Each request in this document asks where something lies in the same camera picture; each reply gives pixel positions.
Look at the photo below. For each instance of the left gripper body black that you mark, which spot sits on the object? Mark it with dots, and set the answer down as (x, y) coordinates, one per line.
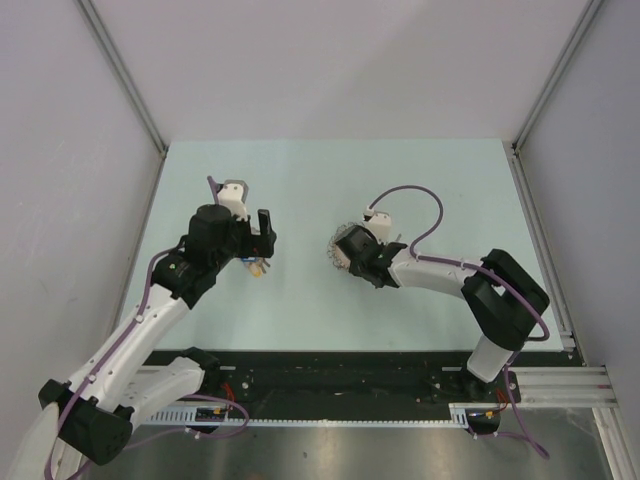
(248, 244)

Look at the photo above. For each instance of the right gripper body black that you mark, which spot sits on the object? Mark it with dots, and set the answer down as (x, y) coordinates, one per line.
(358, 271)

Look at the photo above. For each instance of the yellow tag key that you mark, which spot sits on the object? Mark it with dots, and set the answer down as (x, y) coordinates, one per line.
(256, 269)

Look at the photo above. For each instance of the large metal keyring organizer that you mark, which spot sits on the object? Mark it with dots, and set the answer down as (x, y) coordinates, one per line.
(341, 245)

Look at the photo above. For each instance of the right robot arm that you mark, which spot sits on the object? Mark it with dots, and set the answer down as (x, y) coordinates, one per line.
(505, 301)

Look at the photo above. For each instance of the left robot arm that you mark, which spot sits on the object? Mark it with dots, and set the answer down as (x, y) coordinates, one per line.
(96, 418)

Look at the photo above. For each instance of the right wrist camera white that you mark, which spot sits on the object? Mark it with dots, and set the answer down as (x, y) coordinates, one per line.
(378, 224)

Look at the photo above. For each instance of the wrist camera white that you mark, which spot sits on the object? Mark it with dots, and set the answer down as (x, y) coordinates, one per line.
(378, 224)
(232, 195)

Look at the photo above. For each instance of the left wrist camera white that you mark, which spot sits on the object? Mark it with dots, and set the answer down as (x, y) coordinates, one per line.
(232, 195)

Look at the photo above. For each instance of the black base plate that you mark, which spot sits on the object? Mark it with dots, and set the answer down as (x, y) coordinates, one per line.
(352, 386)

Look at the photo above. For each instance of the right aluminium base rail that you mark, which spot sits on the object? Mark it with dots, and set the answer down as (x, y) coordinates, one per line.
(565, 387)

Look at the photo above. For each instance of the left aluminium frame post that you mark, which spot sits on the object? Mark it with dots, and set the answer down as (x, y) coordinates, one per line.
(116, 63)

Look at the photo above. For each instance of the aluminium frame post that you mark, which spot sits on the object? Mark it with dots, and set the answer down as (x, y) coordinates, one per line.
(576, 38)
(116, 63)

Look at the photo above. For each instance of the right aluminium frame post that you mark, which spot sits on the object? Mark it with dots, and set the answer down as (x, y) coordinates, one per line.
(576, 38)

